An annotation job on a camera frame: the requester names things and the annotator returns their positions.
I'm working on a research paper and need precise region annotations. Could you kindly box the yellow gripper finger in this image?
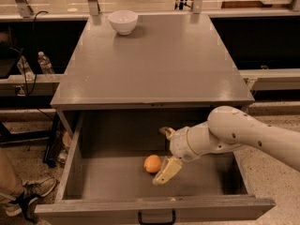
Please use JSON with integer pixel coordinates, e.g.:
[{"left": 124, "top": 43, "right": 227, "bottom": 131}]
[
  {"left": 153, "top": 157, "right": 183, "bottom": 186},
  {"left": 159, "top": 127, "right": 175, "bottom": 141}
]

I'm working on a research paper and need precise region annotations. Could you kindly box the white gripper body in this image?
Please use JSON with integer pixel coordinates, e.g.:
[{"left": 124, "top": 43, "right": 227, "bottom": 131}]
[{"left": 170, "top": 127, "right": 199, "bottom": 163}]

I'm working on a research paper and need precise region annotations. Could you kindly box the orange fruit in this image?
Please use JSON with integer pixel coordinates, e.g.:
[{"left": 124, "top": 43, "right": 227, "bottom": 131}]
[{"left": 143, "top": 155, "right": 162, "bottom": 173}]

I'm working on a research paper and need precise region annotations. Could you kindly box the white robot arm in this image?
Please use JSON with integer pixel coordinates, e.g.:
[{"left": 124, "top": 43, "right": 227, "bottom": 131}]
[{"left": 153, "top": 106, "right": 300, "bottom": 186}]

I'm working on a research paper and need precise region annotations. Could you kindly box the grey open top drawer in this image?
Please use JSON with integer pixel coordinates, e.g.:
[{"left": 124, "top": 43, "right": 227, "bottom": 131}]
[{"left": 36, "top": 108, "right": 275, "bottom": 225}]

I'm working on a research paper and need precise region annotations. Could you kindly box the grey cabinet counter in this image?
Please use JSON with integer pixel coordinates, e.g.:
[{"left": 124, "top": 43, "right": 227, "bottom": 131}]
[{"left": 50, "top": 12, "right": 255, "bottom": 139}]

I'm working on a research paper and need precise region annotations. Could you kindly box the white ceramic bowl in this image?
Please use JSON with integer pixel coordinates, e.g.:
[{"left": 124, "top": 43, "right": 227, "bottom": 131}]
[{"left": 108, "top": 10, "right": 138, "bottom": 35}]

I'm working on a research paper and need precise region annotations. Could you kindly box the grey sneaker shoe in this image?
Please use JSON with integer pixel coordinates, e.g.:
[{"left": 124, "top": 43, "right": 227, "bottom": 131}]
[{"left": 1, "top": 176, "right": 57, "bottom": 217}]

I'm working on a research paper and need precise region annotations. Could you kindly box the clear plastic water bottle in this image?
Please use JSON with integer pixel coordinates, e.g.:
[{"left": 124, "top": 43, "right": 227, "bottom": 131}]
[{"left": 37, "top": 52, "right": 54, "bottom": 75}]

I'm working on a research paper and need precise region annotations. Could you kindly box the tan trouser leg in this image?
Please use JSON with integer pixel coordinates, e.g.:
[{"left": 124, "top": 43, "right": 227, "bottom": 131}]
[{"left": 0, "top": 149, "right": 24, "bottom": 198}]

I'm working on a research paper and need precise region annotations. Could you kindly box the black drawer handle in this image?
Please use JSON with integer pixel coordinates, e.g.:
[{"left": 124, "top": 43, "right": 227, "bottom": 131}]
[{"left": 137, "top": 210, "right": 176, "bottom": 225}]

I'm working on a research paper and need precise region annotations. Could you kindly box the black cable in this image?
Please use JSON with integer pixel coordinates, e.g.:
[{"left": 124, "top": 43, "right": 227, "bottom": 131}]
[{"left": 8, "top": 10, "right": 54, "bottom": 120}]

